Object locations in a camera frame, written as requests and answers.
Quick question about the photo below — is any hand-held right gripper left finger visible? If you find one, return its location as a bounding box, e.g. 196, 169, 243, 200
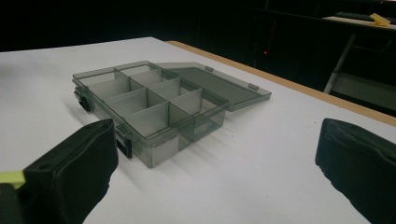
0, 118, 120, 224

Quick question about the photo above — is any grey transparent compartment box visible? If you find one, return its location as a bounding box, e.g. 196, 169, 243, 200
72, 60, 273, 169

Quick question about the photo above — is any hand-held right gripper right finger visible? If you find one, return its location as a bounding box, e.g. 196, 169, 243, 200
315, 118, 396, 224

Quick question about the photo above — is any metal stand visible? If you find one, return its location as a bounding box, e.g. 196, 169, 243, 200
323, 33, 396, 113

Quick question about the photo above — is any dark keyboard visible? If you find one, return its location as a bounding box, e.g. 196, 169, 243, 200
333, 11, 375, 22

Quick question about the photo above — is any yellow object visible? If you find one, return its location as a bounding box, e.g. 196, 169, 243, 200
369, 12, 391, 28

